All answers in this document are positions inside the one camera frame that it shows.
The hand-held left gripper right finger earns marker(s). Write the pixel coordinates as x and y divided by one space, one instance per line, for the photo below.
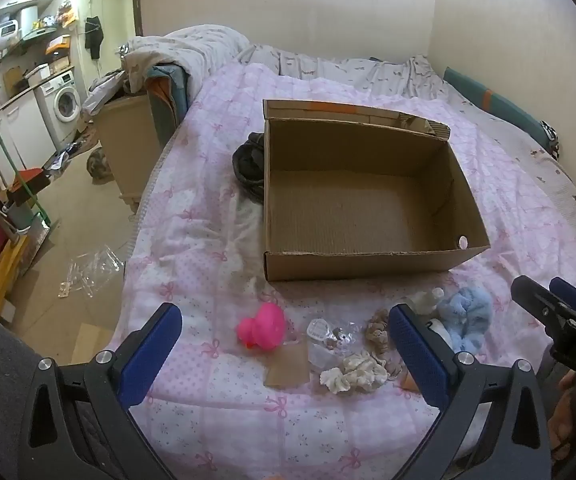
417 360

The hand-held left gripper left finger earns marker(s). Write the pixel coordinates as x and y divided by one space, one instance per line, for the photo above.
150 355

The white satin scrunchie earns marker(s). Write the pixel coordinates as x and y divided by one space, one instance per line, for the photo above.
357 367

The light blue fluffy scrunchie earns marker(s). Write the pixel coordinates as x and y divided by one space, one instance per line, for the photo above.
465 310

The brown cardboard box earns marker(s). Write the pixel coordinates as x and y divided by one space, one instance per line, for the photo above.
347 200

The brown patterned scrunchie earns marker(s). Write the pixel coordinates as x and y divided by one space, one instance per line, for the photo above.
377 332

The small white bottle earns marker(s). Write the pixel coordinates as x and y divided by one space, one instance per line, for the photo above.
423 302

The clear plastic packaging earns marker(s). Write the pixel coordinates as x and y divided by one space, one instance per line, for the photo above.
90 272

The clear plastic bag with trinkets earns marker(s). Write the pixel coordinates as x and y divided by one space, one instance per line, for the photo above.
318 335

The pink bow-print quilt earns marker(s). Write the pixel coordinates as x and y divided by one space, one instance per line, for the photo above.
208 260

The beige patterned bed sheet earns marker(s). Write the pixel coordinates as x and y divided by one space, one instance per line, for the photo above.
557 185

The pink rubber duck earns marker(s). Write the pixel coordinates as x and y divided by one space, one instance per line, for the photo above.
263 327

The small cardboard piece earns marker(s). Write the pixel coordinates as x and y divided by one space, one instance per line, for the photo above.
285 365

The dark patterned cloth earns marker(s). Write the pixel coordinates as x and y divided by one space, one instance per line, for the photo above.
550 137

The brown bag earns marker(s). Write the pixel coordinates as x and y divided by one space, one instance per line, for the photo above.
98 165

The teal pillow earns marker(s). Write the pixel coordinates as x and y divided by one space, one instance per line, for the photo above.
497 100

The red box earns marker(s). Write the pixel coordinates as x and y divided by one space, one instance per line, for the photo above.
28 182

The dark grey cloth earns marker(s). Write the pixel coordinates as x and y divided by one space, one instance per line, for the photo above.
249 165

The teal and orange folded blanket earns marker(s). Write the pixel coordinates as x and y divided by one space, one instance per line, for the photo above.
168 95

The white kitchen cabinet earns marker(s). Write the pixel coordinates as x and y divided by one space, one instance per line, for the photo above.
18 130

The white washing machine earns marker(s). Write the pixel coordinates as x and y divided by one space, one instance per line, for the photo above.
65 105

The pile of clothes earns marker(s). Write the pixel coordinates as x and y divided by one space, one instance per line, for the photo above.
105 92

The grey patterned duvet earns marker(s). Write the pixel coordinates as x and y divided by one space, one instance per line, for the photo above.
208 45

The black hanging garment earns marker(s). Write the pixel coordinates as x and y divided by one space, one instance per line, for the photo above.
94 35

